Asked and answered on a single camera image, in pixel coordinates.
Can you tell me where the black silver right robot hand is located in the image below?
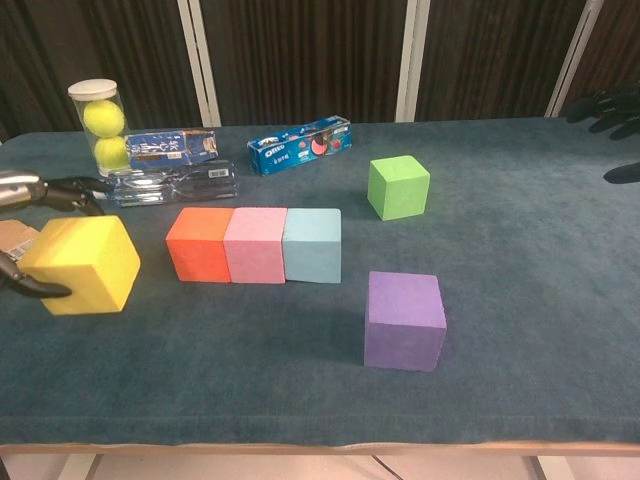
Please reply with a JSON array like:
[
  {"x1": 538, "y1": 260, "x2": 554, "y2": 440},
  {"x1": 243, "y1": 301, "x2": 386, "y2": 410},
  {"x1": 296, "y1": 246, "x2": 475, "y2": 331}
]
[{"x1": 566, "y1": 84, "x2": 640, "y2": 184}]

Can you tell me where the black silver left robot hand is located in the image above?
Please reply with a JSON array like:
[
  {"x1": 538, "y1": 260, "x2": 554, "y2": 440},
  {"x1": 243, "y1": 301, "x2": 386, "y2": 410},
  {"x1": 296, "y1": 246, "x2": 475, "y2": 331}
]
[{"x1": 0, "y1": 169, "x2": 112, "y2": 300}]

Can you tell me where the yellow foam cube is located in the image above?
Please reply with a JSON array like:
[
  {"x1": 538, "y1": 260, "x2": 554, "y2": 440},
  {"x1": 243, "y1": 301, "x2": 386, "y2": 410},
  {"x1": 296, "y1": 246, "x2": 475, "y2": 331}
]
[{"x1": 17, "y1": 214, "x2": 142, "y2": 316}]

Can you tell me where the orange foam cube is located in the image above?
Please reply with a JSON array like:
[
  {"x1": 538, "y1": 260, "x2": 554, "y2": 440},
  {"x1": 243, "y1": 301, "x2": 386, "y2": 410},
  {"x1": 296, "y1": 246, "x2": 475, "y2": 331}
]
[{"x1": 165, "y1": 206, "x2": 236, "y2": 284}]

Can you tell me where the pink foam cube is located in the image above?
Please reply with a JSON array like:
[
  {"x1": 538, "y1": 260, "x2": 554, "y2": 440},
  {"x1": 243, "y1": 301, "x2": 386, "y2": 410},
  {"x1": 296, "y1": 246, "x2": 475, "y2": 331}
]
[{"x1": 222, "y1": 206, "x2": 289, "y2": 285}]

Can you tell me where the purple foam cube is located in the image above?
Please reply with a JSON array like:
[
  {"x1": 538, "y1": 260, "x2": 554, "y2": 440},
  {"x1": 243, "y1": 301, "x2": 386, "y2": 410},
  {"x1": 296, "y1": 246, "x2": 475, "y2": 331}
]
[{"x1": 363, "y1": 270, "x2": 448, "y2": 374}]

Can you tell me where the light blue foam cube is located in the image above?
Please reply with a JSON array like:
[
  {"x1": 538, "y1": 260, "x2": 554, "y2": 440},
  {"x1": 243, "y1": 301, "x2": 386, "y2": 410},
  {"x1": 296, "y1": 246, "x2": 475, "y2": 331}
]
[{"x1": 282, "y1": 207, "x2": 343, "y2": 285}]

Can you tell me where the brown spiral notebook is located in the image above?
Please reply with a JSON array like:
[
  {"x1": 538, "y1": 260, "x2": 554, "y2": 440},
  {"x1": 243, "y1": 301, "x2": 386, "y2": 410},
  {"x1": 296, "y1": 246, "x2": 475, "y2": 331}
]
[{"x1": 0, "y1": 218, "x2": 42, "y2": 262}]

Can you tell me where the yellow tennis ball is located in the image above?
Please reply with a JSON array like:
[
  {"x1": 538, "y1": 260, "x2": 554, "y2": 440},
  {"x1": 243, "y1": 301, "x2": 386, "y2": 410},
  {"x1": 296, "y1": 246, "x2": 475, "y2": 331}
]
[
  {"x1": 93, "y1": 135, "x2": 130, "y2": 169},
  {"x1": 82, "y1": 99, "x2": 126, "y2": 139}
]

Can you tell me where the clear tennis ball tube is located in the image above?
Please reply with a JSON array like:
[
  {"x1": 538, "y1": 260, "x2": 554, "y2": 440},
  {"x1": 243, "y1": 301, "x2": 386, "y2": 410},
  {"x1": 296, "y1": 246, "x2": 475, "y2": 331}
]
[{"x1": 67, "y1": 78, "x2": 132, "y2": 179}]

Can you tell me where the blue orange snack box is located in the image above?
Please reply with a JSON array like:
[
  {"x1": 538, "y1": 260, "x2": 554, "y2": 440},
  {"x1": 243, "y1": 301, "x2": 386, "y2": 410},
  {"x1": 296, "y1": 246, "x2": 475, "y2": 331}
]
[{"x1": 124, "y1": 128, "x2": 220, "y2": 170}]

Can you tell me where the clear plastic water bottle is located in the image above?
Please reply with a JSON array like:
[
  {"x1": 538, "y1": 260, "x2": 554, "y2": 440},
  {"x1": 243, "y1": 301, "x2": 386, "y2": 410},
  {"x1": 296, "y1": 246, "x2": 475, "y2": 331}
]
[{"x1": 99, "y1": 159, "x2": 240, "y2": 208}]

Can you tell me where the green foam cube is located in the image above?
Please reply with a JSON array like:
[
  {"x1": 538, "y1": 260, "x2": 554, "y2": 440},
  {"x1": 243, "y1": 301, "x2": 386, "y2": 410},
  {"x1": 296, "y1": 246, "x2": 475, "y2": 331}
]
[{"x1": 366, "y1": 154, "x2": 432, "y2": 222}]

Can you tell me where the blue Oreo cookie box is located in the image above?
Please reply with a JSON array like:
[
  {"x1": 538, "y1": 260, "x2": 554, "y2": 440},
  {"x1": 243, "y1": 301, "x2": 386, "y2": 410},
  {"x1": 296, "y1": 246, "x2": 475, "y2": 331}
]
[{"x1": 246, "y1": 115, "x2": 354, "y2": 177}]

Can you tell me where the white partition post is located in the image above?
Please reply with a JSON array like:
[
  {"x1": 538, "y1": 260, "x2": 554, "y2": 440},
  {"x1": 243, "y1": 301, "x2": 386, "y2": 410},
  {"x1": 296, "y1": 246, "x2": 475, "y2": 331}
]
[
  {"x1": 394, "y1": 0, "x2": 432, "y2": 123},
  {"x1": 177, "y1": 0, "x2": 222, "y2": 128},
  {"x1": 543, "y1": 0, "x2": 604, "y2": 119}
]

